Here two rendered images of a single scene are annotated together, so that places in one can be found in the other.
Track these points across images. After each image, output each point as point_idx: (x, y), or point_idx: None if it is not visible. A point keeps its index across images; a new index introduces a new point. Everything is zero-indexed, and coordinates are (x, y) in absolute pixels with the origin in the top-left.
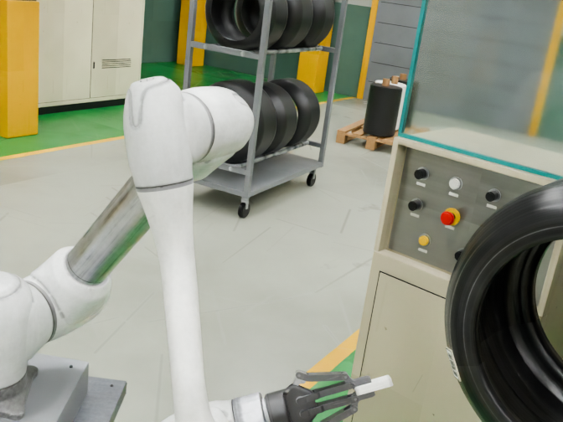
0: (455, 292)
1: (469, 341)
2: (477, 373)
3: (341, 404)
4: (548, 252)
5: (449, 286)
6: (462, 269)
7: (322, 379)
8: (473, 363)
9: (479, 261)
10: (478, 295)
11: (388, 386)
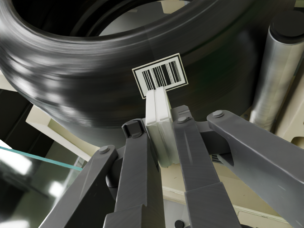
0: (51, 70)
1: (110, 40)
2: (156, 25)
3: (196, 142)
4: (186, 210)
5: (57, 96)
6: (26, 67)
7: (71, 206)
8: (142, 32)
9: (16, 43)
10: (52, 35)
11: (162, 88)
